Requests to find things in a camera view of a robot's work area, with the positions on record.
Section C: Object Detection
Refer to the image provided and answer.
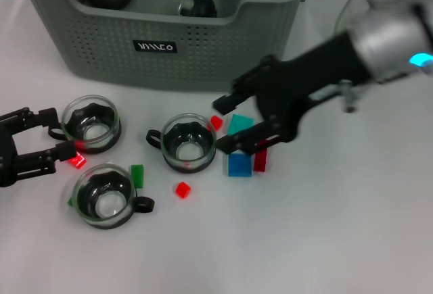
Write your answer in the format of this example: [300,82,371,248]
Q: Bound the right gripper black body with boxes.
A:
[252,32,370,142]

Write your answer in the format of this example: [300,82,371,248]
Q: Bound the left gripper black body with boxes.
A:
[0,116,20,189]

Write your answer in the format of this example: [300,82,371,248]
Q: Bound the small red toy brick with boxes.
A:
[66,151,88,170]
[175,181,192,200]
[206,115,225,132]

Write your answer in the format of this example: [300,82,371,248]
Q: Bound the blue square toy brick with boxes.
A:
[227,151,253,178]

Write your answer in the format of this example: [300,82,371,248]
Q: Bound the dark red long toy brick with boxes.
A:
[253,140,269,172]

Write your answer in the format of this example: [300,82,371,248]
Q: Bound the grey perforated storage basket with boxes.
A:
[20,0,315,93]

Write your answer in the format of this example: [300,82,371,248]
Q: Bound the teal square toy brick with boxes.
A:
[227,114,254,136]

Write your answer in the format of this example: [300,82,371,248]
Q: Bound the right gripper cable with connector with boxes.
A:
[340,79,359,113]

